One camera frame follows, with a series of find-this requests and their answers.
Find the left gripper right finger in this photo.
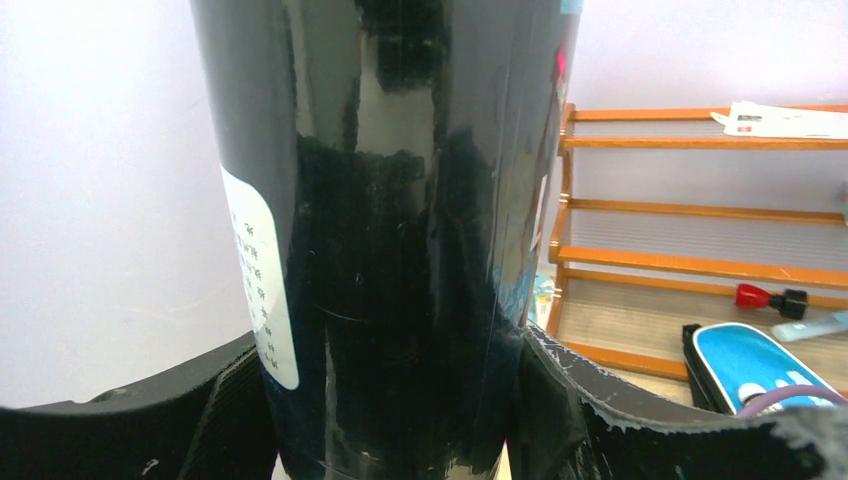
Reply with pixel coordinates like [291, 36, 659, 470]
[507, 324, 847, 479]

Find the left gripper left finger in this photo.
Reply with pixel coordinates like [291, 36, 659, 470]
[1, 333, 277, 479]

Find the black shuttlecock tube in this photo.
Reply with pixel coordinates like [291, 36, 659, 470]
[191, 1, 579, 479]

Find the light blue packaged tool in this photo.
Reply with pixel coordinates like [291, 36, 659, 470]
[527, 272, 555, 329]

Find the wooden three-tier shelf rack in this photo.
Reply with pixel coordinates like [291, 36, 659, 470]
[547, 106, 847, 381]

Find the red and black small object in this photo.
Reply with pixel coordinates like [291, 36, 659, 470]
[734, 283, 808, 320]

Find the clear packaged item on shelf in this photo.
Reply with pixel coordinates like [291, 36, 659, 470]
[710, 101, 847, 140]

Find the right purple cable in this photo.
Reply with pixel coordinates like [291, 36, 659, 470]
[735, 384, 848, 420]

